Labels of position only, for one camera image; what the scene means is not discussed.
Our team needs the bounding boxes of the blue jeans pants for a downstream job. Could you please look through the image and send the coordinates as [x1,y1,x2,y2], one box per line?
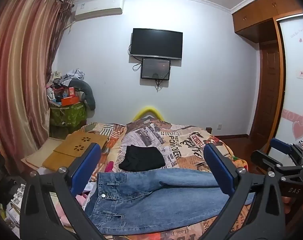
[85,168,257,236]

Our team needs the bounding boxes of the person's right hand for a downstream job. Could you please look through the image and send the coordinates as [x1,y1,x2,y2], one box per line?
[281,195,295,218]

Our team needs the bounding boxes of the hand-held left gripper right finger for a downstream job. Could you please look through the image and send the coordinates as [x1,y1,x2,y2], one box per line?
[203,143,287,240]

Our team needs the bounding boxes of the white air conditioner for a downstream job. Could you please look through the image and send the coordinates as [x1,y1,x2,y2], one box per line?
[74,0,124,21]

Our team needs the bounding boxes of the beige mat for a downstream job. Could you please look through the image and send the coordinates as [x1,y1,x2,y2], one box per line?
[21,137,65,171]

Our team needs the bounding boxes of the striped red curtain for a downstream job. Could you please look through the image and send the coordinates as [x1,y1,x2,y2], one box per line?
[0,0,75,157]

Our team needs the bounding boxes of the black television cable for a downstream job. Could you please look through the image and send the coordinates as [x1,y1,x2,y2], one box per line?
[128,44,142,72]

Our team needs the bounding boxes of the wooden overhead cabinets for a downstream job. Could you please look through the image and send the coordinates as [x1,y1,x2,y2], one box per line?
[231,0,303,36]

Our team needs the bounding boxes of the small black monitor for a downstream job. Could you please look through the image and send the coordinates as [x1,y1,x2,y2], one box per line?
[141,58,171,81]

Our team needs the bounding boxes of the green patterned storage box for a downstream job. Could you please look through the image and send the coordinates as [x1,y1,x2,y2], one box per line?
[50,102,88,127]

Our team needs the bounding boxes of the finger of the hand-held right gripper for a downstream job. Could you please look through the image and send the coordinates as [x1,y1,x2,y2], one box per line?
[270,137,303,166]
[251,149,303,178]

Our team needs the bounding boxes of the black folded garment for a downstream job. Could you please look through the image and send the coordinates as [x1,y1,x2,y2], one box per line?
[119,145,166,172]

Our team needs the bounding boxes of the black wall television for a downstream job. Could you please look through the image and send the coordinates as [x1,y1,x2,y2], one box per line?
[130,28,183,61]

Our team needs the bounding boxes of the yellow headboard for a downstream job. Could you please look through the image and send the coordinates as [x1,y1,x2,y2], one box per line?
[134,106,165,121]

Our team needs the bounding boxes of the bamboo lap desk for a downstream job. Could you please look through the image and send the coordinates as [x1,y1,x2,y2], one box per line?
[42,132,111,170]

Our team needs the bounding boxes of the brown wooden door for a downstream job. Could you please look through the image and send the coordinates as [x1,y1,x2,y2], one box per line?
[249,40,280,138]

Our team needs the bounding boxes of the orange box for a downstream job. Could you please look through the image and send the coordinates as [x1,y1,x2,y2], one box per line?
[61,96,80,106]

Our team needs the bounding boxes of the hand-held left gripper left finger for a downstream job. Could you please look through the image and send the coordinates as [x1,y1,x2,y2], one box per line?
[20,142,109,240]

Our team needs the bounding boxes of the printed blanket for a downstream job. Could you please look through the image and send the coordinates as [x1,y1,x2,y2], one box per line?
[74,119,250,240]

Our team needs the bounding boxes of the pile of clothes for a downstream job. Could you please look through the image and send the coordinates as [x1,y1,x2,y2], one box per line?
[52,68,86,88]

